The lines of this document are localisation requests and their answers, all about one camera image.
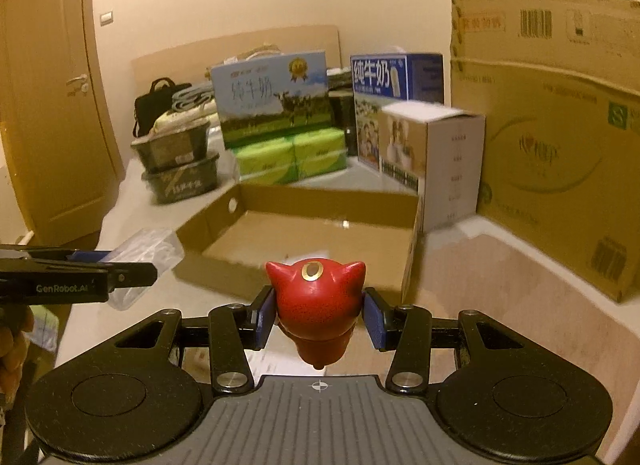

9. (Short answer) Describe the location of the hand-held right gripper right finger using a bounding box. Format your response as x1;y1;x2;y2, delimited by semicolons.
364;286;543;394

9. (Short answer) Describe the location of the green tissue pack bundle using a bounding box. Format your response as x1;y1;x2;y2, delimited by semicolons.
234;126;349;185

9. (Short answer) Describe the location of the white product box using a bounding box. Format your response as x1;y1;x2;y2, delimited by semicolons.
377;100;487;235

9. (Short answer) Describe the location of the grey folded cloth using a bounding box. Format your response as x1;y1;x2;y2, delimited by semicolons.
172;84;217;111

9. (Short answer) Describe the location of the person's left hand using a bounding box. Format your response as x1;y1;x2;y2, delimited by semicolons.
0;306;35;398

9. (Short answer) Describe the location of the beige wooden headboard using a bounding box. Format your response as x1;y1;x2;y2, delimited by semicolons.
130;24;342;107

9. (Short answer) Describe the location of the large cardboard box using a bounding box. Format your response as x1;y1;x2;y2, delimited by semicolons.
449;0;640;304

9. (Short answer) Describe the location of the red horned figurine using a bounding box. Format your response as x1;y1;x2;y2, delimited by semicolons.
265;260;366;370

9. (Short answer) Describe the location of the blue milk carton box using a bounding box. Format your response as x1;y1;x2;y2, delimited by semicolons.
350;52;445;172

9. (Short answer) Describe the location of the wooden door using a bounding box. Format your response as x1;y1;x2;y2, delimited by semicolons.
0;0;126;247

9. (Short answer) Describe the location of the black food container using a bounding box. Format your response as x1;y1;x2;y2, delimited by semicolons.
141;152;221;205
131;120;211;172

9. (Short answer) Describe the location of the green pasture milk carton box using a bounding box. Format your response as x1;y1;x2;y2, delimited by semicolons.
209;50;335;150

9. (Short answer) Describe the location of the black bag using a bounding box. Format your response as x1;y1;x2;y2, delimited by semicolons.
132;78;193;139

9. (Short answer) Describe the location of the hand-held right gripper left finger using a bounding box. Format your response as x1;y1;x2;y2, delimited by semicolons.
100;286;277;394

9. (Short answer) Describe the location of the cardboard shoe box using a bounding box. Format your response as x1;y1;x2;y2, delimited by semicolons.
172;180;426;307

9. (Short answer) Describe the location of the pale patterned packet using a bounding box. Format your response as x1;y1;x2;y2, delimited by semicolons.
149;104;222;135

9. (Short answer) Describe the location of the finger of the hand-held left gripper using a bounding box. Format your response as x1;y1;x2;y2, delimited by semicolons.
0;244;122;264
102;262;157;289

